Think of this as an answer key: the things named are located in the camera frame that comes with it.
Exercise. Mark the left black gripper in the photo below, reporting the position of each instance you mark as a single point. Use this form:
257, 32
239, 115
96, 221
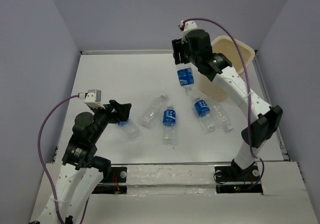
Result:
122, 111

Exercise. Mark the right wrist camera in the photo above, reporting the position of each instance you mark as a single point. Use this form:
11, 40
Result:
187, 26

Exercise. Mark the center blue label bottle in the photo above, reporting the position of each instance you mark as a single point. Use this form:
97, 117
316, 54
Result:
169, 120

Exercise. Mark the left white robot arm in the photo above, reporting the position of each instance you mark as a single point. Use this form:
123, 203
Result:
81, 169

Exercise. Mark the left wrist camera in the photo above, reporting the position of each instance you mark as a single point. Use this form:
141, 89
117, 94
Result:
93, 99

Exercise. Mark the beige plastic bin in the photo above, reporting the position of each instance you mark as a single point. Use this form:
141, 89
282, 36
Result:
223, 44

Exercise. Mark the right blue label bottle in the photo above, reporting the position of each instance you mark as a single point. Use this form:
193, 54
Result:
204, 115

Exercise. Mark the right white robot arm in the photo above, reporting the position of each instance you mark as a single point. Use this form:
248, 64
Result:
263, 119

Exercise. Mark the clear unlabeled bottle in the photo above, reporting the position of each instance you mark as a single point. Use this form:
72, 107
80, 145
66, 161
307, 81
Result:
221, 116
153, 109

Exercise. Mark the small blue label bottle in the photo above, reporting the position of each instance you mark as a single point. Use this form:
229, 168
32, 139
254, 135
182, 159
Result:
185, 77

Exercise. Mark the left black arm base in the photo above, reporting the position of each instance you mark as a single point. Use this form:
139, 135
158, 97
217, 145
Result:
115, 183

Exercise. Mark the leftmost blue label bottle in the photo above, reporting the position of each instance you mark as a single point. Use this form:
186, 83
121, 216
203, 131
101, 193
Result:
130, 129

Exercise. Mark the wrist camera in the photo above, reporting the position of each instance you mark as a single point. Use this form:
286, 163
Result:
187, 26
93, 99

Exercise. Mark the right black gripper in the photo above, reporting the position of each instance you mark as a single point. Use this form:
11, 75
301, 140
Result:
179, 46

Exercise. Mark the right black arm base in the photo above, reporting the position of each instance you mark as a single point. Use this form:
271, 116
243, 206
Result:
228, 182

